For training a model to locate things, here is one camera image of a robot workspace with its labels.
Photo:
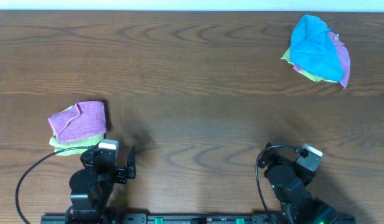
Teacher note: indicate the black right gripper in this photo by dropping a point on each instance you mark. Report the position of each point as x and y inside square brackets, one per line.
[268, 158]

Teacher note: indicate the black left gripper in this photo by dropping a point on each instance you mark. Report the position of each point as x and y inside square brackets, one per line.
[116, 173]

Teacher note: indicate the purple microfiber cloth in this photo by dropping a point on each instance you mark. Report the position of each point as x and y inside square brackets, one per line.
[83, 120]

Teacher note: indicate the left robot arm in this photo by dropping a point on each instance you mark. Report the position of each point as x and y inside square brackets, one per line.
[92, 186]

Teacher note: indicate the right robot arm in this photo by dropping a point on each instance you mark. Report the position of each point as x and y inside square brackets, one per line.
[289, 169]

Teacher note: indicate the folded light green cloth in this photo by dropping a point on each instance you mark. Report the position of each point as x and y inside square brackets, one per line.
[85, 142]

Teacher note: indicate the yellow-green cloth in pile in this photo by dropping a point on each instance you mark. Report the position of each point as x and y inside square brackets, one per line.
[286, 56]

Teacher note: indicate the blue cloth in pile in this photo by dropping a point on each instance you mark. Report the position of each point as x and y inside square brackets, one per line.
[312, 49]

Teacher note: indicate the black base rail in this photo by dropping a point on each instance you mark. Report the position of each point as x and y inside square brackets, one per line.
[141, 218]

